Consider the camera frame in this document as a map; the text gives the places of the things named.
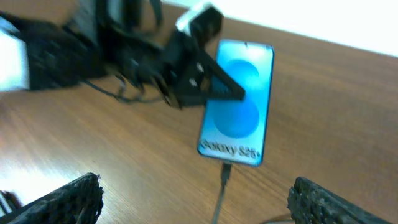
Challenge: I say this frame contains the blue screen Galaxy smartphone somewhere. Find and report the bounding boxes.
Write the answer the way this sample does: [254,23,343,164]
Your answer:
[197,39,274,166]

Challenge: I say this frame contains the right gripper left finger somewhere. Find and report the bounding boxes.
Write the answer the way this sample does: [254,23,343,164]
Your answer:
[1,172,104,224]

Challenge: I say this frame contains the black USB charging cable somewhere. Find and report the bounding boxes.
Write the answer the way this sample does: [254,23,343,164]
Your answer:
[211,161,295,224]

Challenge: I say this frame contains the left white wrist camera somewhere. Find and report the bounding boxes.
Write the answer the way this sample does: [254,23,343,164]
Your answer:
[175,2,224,47]

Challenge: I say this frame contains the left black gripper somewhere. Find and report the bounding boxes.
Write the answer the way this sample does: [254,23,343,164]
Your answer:
[118,31,245,108]

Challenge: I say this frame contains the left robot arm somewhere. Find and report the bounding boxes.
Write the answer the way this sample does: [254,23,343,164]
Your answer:
[1,0,245,108]

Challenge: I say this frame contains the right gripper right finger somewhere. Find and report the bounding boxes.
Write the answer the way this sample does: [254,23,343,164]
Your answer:
[287,177,389,224]

